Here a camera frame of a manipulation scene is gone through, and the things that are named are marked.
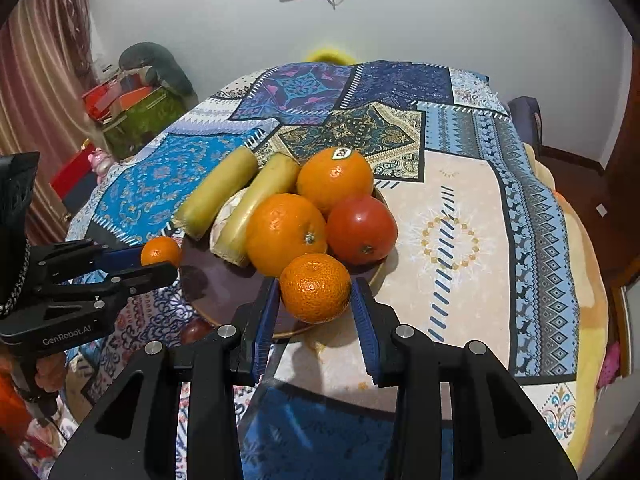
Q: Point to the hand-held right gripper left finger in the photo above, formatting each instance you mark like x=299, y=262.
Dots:
x=262, y=332

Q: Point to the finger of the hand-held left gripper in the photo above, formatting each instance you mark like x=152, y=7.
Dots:
x=145, y=276
x=122, y=258

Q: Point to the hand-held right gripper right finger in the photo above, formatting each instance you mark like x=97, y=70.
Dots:
x=367, y=342

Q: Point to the small tangerine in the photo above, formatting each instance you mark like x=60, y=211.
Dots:
x=315, y=287
x=160, y=251

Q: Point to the dark purple plate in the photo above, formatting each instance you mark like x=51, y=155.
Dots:
x=215, y=285

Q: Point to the large plain orange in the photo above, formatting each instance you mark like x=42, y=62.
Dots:
x=286, y=235

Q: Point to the yellow corn cob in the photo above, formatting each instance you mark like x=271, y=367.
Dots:
x=257, y=205
x=215, y=192

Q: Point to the red tomato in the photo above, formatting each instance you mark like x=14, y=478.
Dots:
x=362, y=230

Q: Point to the large orange with sticker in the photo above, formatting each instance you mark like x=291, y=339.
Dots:
x=335, y=182

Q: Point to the person's left hand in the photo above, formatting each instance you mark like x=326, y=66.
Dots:
x=50, y=370

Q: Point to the dark red small fruit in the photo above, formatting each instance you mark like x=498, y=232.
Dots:
x=196, y=331

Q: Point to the pink plush toy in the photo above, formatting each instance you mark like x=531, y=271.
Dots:
x=100, y=161

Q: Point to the red flat box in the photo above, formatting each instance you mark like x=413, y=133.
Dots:
x=75, y=170

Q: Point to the floral cloth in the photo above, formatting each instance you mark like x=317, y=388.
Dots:
x=45, y=435

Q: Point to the blue patchwork blanket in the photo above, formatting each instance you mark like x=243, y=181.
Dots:
x=475, y=270

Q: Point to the green cardboard box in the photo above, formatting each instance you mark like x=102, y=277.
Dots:
x=142, y=120

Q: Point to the red bag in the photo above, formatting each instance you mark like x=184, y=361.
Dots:
x=100, y=101

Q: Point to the brown striped curtain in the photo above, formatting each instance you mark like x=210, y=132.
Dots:
x=35, y=85

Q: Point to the yellow under blanket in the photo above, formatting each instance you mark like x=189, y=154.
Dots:
x=592, y=270

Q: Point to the pink cloth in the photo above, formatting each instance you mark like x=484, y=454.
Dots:
x=608, y=365

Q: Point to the white paper scrap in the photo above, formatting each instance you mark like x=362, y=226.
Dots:
x=602, y=209

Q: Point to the dark blue chair back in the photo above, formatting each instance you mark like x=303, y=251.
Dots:
x=525, y=120

